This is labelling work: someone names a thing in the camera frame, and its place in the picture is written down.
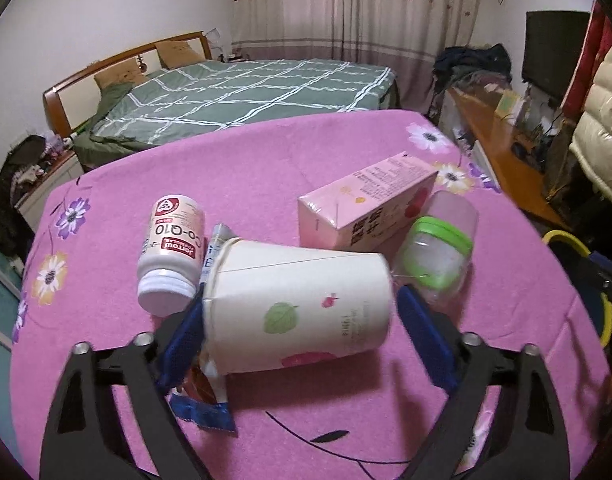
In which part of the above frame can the white printed paper cup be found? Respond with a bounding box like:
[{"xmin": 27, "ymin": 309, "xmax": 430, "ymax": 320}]
[{"xmin": 198, "ymin": 237, "xmax": 394, "ymax": 376}]

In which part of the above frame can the pale green box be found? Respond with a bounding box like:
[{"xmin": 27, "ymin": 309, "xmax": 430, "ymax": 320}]
[{"xmin": 493, "ymin": 89, "xmax": 521, "ymax": 122}]

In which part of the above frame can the pink floral tablecloth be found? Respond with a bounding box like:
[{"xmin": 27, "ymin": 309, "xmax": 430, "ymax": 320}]
[{"xmin": 10, "ymin": 109, "xmax": 612, "ymax": 480}]

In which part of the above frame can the red quilted jacket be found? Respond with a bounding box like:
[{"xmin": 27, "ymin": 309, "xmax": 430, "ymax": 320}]
[{"xmin": 586, "ymin": 0, "xmax": 612, "ymax": 91}]

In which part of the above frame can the cream down jacket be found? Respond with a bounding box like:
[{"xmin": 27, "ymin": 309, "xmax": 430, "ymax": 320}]
[{"xmin": 568, "ymin": 37, "xmax": 612, "ymax": 221}]

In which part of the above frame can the pink white striped curtain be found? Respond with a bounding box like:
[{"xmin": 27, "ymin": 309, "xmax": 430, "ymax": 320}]
[{"xmin": 230, "ymin": 0, "xmax": 487, "ymax": 111}]

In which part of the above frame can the dark clothes heap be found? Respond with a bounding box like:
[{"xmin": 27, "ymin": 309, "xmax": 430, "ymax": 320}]
[{"xmin": 0, "ymin": 135, "xmax": 49, "ymax": 261}]

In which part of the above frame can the yellow rimmed dark bin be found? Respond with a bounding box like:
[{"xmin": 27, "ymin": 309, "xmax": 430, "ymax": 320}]
[{"xmin": 542, "ymin": 229, "xmax": 612, "ymax": 348}]

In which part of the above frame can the pile of mixed clothes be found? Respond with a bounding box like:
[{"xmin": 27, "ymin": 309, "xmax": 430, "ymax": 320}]
[{"xmin": 431, "ymin": 44, "xmax": 513, "ymax": 96}]

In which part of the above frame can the brown patterned bag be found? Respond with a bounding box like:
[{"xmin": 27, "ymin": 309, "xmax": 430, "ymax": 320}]
[{"xmin": 542, "ymin": 120, "xmax": 589, "ymax": 221}]

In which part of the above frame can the blue snack wrapper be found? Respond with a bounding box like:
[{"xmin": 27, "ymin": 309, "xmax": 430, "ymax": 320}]
[{"xmin": 168, "ymin": 355, "xmax": 238, "ymax": 435}]

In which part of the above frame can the black television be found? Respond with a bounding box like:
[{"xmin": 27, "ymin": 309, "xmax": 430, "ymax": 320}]
[{"xmin": 522, "ymin": 10, "xmax": 594, "ymax": 103}]

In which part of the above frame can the silver tube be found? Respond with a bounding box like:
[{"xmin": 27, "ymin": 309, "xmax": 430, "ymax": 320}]
[{"xmin": 200, "ymin": 222, "xmax": 239, "ymax": 286}]

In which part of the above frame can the bed with green plaid cover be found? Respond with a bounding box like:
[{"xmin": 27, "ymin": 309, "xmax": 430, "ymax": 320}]
[{"xmin": 73, "ymin": 57, "xmax": 402, "ymax": 173}]

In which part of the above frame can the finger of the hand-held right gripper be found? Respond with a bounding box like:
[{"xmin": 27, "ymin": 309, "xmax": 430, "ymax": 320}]
[{"xmin": 581, "ymin": 250, "xmax": 612, "ymax": 311}]

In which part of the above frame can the white nightstand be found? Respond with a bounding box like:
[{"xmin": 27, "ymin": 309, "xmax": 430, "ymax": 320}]
[{"xmin": 13, "ymin": 150, "xmax": 82, "ymax": 226}]

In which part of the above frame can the wooden sideboard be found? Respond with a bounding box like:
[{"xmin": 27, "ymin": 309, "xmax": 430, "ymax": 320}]
[{"xmin": 443, "ymin": 85, "xmax": 572, "ymax": 231}]

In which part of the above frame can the wooden bed headboard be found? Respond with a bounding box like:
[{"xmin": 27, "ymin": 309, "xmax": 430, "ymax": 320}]
[{"xmin": 42, "ymin": 31, "xmax": 212, "ymax": 136}]

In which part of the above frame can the small pink white clutter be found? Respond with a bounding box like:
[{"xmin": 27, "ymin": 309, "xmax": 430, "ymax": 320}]
[{"xmin": 36, "ymin": 130, "xmax": 77, "ymax": 161}]

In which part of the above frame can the brown pillow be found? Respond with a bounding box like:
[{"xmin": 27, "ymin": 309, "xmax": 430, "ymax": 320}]
[
  {"xmin": 153, "ymin": 40, "xmax": 207, "ymax": 68},
  {"xmin": 93, "ymin": 57, "xmax": 147, "ymax": 88}
]

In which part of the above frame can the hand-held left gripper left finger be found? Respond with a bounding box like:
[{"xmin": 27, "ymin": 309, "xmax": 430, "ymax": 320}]
[{"xmin": 38, "ymin": 302, "xmax": 209, "ymax": 480}]

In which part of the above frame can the pink carton box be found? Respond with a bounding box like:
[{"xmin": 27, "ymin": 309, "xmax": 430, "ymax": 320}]
[{"xmin": 297, "ymin": 151, "xmax": 439, "ymax": 252}]

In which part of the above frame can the green-ringed baby bottle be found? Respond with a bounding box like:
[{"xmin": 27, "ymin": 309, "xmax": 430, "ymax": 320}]
[{"xmin": 390, "ymin": 190, "xmax": 479, "ymax": 306}]

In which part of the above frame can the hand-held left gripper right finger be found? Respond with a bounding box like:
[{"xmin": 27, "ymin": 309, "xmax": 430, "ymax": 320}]
[{"xmin": 396, "ymin": 285, "xmax": 569, "ymax": 480}]

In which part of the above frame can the white supplement bottle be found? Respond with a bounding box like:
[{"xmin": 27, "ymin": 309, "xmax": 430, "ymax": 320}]
[{"xmin": 137, "ymin": 195, "xmax": 207, "ymax": 317}]

